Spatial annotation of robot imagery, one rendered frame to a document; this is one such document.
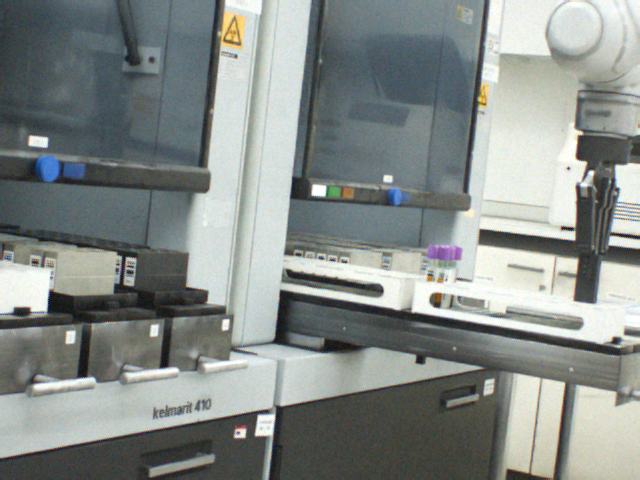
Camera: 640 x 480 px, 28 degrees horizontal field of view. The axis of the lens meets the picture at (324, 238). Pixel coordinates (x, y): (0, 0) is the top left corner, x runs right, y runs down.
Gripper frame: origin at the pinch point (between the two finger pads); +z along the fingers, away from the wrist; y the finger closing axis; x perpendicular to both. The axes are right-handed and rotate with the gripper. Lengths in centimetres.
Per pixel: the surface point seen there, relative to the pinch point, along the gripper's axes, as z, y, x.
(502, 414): 26.2, -24.9, -20.4
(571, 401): 29, -67, -23
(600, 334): 7.1, 4.8, 4.4
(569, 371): 12.6, 6.7, 1.3
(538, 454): 75, -229, -88
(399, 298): 6.6, 4.7, -27.0
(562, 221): -3, -230, -90
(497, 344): 10.7, 6.7, -9.7
